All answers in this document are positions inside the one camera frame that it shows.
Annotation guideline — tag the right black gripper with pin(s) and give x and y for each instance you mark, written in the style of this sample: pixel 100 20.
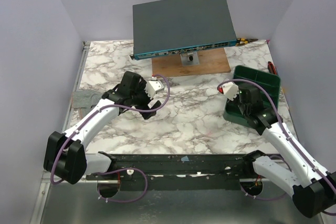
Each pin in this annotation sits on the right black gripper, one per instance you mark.
pixel 242 107

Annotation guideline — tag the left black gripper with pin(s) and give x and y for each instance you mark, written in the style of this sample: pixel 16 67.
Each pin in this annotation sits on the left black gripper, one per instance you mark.
pixel 141 88

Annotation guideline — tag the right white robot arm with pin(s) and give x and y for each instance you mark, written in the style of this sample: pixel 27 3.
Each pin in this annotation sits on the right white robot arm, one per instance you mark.
pixel 310 185

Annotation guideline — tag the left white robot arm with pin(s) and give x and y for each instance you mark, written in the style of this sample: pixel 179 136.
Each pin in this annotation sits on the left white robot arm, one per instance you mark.
pixel 66 155

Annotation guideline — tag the grey striped underwear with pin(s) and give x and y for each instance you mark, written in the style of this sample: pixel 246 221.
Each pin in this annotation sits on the grey striped underwear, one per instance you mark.
pixel 84 101

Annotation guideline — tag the green divided plastic tray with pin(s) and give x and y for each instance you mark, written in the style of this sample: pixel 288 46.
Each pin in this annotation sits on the green divided plastic tray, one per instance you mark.
pixel 270 82

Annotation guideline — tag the red black utility knife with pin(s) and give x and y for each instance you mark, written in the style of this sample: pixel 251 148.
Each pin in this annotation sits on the red black utility knife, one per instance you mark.
pixel 271 68

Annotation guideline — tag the brown plywood board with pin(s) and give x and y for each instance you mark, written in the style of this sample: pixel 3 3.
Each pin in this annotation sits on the brown plywood board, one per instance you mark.
pixel 211 62

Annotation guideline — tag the blue tape piece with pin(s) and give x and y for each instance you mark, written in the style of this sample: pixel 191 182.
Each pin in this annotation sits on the blue tape piece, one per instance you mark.
pixel 185 159

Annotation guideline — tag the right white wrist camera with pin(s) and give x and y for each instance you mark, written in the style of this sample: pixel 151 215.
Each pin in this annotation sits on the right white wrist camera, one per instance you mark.
pixel 230 90

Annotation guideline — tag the black metal base rail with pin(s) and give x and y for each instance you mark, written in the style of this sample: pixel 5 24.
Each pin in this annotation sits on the black metal base rail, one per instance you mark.
pixel 167 172

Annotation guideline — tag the grey metal stand bracket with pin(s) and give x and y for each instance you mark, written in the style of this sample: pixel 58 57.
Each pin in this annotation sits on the grey metal stand bracket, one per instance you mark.
pixel 189 59

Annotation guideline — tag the grey network switch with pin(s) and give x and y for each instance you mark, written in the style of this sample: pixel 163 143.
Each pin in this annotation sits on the grey network switch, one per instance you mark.
pixel 174 27

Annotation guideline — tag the aluminium frame rail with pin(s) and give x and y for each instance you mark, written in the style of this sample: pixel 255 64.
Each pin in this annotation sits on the aluminium frame rail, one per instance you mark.
pixel 45 179

